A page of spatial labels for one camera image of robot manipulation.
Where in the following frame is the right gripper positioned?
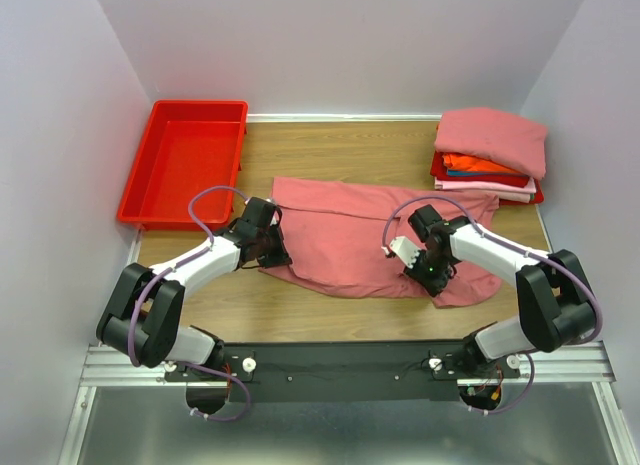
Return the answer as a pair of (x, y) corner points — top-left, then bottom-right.
(402, 248), (451, 297)

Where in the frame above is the pink t-shirt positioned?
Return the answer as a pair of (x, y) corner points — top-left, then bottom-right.
(266, 177), (499, 298)

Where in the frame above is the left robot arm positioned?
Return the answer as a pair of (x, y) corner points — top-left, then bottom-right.
(96, 197), (292, 380)

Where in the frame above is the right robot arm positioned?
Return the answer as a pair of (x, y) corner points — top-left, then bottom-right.
(390, 205), (602, 377)

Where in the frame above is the folded pink shirt on stack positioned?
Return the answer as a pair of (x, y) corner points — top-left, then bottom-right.
(434, 107), (548, 180)

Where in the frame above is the folded blue shirt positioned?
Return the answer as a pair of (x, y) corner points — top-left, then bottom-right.
(446, 170), (501, 180)

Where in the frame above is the folded red shirt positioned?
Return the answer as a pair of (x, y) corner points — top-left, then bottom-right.
(430, 152), (529, 188)
(499, 180), (545, 205)

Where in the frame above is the folded orange shirt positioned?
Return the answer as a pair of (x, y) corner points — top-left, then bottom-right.
(442, 152), (526, 176)

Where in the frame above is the folded light pink shirt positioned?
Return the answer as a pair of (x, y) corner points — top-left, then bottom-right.
(434, 178), (535, 197)

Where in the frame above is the folded bottom red shirt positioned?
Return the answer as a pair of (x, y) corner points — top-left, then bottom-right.
(499, 180), (545, 205)

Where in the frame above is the red plastic bin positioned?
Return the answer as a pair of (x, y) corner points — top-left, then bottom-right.
(117, 100), (248, 231)

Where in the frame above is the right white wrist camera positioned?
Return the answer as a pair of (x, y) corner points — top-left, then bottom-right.
(386, 236), (425, 276)

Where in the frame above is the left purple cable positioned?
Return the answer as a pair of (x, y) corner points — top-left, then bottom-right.
(127, 185), (251, 422)

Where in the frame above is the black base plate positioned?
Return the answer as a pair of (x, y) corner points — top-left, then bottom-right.
(166, 340), (520, 404)

